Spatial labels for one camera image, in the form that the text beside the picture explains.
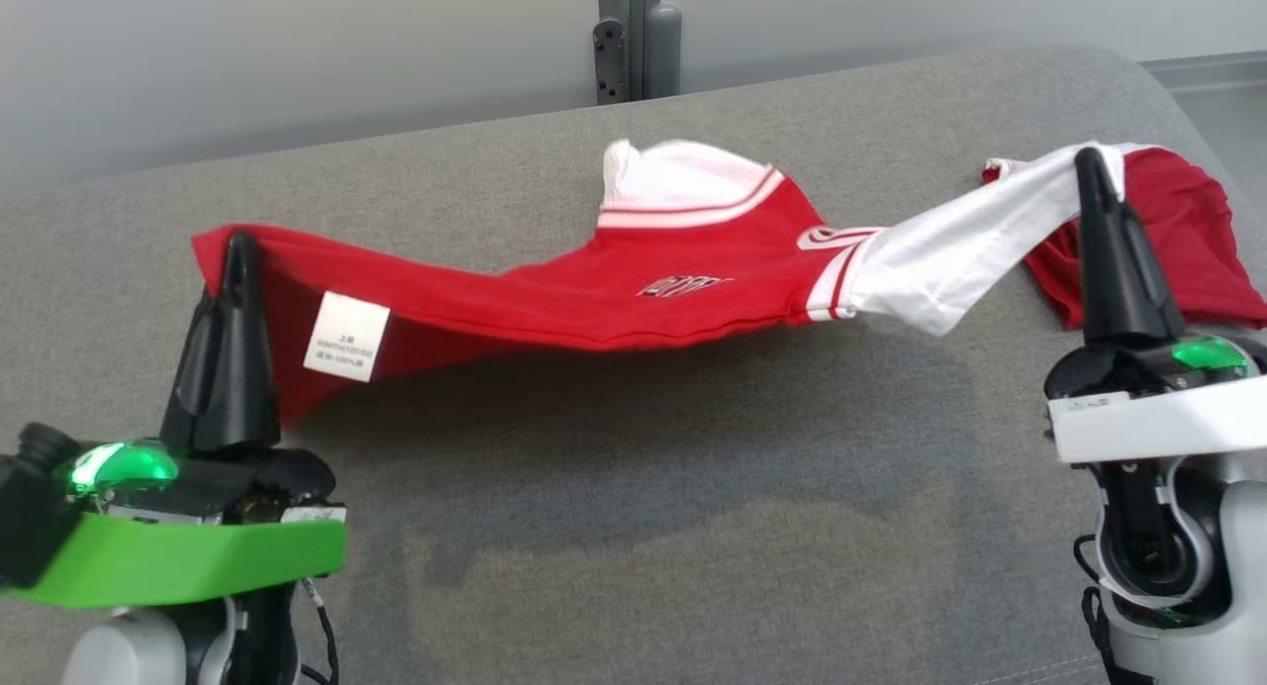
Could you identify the grey metal post with bracket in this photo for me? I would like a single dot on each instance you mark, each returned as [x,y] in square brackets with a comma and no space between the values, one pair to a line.
[663,51]

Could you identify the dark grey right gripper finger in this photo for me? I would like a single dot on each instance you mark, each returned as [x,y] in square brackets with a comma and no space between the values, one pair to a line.
[1138,299]
[1097,289]

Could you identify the grey wall skirting strip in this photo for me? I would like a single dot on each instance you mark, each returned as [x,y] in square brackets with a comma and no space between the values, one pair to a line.
[1218,71]

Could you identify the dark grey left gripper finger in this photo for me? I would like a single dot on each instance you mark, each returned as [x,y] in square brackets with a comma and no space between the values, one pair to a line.
[188,398]
[243,368]

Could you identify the red shorts with number print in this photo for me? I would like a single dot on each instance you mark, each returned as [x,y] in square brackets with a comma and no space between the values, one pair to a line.
[1188,240]

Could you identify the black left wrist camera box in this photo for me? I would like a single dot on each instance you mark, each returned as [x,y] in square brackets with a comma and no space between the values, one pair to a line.
[30,517]

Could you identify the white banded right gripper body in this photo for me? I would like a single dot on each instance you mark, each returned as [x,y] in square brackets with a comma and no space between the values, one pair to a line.
[1158,423]

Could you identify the red white sports jersey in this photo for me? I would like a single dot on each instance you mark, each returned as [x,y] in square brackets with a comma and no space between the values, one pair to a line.
[594,289]

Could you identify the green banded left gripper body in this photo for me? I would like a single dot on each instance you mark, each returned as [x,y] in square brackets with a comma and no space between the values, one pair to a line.
[198,556]

